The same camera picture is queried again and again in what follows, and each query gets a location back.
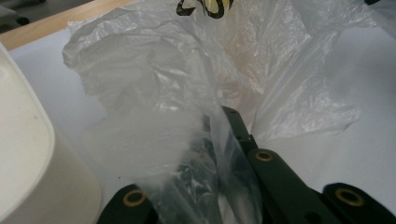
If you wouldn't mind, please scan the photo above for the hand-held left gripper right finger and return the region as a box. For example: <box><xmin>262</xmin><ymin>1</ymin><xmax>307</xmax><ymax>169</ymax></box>
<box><xmin>220</xmin><ymin>105</ymin><xmax>260</xmax><ymax>155</ymax></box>

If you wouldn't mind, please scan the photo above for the clear plastic bag yellow face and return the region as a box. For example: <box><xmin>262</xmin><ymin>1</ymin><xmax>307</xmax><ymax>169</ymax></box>
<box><xmin>61</xmin><ymin>0</ymin><xmax>396</xmax><ymax>224</ymax></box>

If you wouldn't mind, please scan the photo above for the white plastic storage bin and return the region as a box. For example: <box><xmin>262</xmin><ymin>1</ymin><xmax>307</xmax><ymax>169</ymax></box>
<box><xmin>0</xmin><ymin>41</ymin><xmax>103</xmax><ymax>224</ymax></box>

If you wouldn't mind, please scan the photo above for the white board sheet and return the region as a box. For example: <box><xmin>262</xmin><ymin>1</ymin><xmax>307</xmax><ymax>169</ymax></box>
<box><xmin>8</xmin><ymin>21</ymin><xmax>396</xmax><ymax>224</ymax></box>

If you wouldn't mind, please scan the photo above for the wooden table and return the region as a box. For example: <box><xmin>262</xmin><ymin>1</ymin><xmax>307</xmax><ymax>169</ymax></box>
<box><xmin>0</xmin><ymin>0</ymin><xmax>135</xmax><ymax>52</ymax></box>

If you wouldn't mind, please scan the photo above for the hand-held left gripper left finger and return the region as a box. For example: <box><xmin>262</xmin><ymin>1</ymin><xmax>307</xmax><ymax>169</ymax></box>
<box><xmin>186</xmin><ymin>114</ymin><xmax>219</xmax><ymax>178</ymax></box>

